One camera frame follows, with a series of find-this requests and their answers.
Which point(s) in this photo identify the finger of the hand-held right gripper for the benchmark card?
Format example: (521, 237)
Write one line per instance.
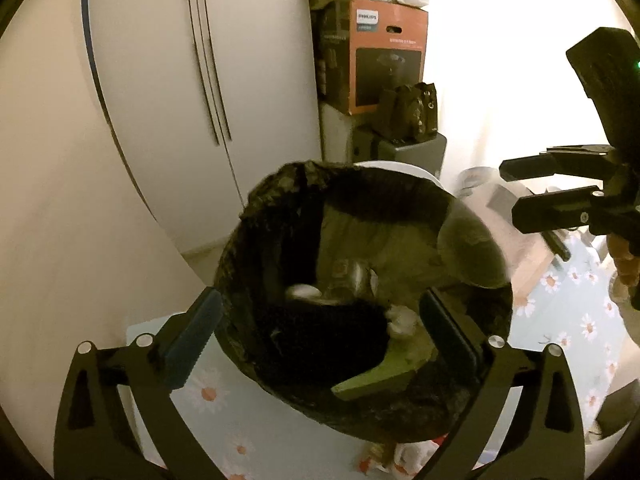
(550, 165)
(555, 210)

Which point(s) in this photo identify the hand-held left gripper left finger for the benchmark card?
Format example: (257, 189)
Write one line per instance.
(195, 340)

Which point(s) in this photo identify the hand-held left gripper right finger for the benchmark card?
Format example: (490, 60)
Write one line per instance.
(450, 335)

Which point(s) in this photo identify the green plastic piece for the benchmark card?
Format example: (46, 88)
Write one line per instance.
(380, 375)

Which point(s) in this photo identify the black cloth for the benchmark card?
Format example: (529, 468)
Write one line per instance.
(330, 330)

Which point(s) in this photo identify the bin with black bag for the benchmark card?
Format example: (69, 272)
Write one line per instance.
(280, 220)

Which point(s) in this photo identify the person's right hand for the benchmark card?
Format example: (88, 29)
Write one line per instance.
(627, 260)

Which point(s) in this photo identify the wooden cutting board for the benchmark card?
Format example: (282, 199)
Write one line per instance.
(530, 260)

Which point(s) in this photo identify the beige mug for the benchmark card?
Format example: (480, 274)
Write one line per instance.
(475, 180)

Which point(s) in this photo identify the daisy print tablecloth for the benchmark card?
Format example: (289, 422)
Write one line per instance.
(210, 425)

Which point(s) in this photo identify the white curtain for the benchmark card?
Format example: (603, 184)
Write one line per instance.
(500, 60)

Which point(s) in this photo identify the grey cabinet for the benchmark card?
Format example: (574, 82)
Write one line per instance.
(415, 155)

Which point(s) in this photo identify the small black gift bag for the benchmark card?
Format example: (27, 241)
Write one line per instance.
(410, 112)

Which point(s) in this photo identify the white chair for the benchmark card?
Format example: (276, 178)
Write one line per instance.
(400, 169)

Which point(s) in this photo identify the orange cardboard box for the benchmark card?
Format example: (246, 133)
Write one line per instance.
(390, 55)

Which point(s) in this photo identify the white wardrobe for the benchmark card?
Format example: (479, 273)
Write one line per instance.
(165, 60)

